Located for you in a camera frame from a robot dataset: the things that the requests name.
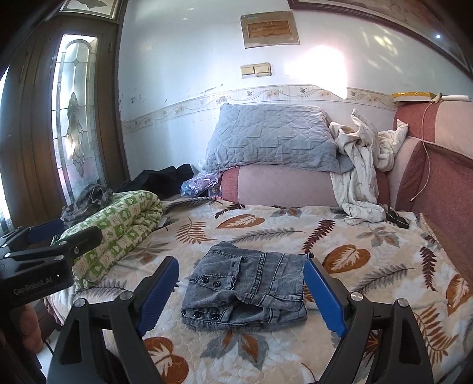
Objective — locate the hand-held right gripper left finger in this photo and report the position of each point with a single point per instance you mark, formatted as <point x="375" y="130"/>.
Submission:
<point x="159" y="295"/>

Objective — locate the wooden door with stained glass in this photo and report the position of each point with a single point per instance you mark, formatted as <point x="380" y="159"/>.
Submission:
<point x="33" y="110"/>

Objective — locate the black sunglasses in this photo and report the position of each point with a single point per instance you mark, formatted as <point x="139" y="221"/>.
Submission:
<point x="398" y="218"/>

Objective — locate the leaf print blanket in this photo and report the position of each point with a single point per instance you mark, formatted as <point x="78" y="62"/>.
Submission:
<point x="295" y="229"/>

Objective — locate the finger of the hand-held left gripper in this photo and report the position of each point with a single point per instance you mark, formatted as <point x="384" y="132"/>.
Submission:
<point x="74" y="242"/>
<point x="44" y="229"/>

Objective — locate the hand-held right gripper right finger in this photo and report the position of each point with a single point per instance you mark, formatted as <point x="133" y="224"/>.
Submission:
<point x="325" y="299"/>

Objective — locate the yellow flat box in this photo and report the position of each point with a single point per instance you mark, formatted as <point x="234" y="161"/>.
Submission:
<point x="414" y="96"/>

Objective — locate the purple plastic bag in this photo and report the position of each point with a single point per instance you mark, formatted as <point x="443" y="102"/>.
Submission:
<point x="199" y="184"/>

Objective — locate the large framed wall picture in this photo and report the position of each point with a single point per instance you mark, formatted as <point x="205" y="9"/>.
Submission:
<point x="406" y="22"/>

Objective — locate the wooden framed wall panel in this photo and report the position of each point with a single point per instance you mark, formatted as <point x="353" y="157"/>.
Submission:
<point x="269" y="29"/>

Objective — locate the green patterned rolled quilt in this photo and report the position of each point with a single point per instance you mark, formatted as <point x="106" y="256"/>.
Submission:
<point x="118" y="221"/>

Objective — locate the grey quilted pillow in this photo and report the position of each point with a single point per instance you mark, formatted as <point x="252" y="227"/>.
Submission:
<point x="269" y="136"/>

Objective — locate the person's left hand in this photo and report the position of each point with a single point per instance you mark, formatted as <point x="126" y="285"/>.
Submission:
<point x="31" y="328"/>

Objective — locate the dark grey cloth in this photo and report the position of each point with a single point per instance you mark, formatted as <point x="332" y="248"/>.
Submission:
<point x="90" y="199"/>

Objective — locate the grey denim pants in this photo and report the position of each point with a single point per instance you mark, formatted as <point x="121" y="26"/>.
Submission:
<point x="251" y="280"/>

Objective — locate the white crumpled cloth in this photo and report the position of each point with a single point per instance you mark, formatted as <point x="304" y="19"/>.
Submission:
<point x="356" y="184"/>

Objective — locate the black clothing pile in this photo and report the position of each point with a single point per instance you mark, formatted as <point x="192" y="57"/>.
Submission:
<point x="155" y="181"/>

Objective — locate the beige wall switch plate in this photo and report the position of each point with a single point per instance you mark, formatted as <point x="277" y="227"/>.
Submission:
<point x="255" y="70"/>

